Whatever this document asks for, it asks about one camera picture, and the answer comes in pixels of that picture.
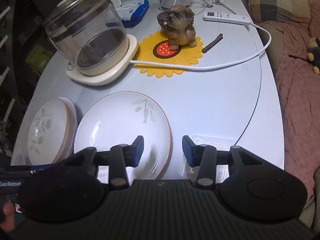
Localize plate with grey branch print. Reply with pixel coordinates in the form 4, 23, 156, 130
74, 92, 171, 181

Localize plate with pink rose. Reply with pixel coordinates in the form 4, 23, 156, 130
57, 96, 78, 162

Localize plate with green leaf print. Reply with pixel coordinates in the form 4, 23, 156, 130
27, 98, 69, 165

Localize white bowl bottom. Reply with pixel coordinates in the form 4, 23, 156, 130
11, 155, 32, 166

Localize person's hand holding device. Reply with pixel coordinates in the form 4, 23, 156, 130
1, 200, 15, 233

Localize clear plastic tray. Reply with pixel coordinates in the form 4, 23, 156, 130
182, 135, 234, 188

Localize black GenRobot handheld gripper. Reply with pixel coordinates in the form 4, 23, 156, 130
1, 164, 70, 194

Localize cream kettle heating base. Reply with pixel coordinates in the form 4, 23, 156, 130
66, 34, 138, 86

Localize round grey lazy susan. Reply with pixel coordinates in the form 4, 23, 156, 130
11, 0, 261, 179

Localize yellow sunflower mat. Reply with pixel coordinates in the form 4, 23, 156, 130
134, 31, 203, 78

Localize olive green jacket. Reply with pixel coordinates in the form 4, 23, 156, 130
299, 169, 320, 233

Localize pink sofa blanket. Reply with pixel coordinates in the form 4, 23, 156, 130
260, 0, 319, 198

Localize green stacked plastic stools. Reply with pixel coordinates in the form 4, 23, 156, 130
25, 44, 54, 74

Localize glass electric kettle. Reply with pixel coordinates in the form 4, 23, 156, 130
43, 0, 127, 72

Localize brown dog figurine with basket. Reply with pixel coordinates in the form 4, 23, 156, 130
157, 5, 197, 50

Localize white power strip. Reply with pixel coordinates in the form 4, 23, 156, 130
203, 11, 252, 25

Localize blue tissue pack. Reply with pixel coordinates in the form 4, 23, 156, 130
116, 0, 149, 28

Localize black plush toy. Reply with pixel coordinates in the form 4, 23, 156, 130
288, 36, 320, 75

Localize white plug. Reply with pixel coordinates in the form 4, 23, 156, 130
214, 0, 237, 15

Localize plaid pillow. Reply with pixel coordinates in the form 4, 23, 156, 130
248, 0, 311, 29

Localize white ladder shelf with garlands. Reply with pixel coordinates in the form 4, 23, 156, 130
1, 0, 22, 155

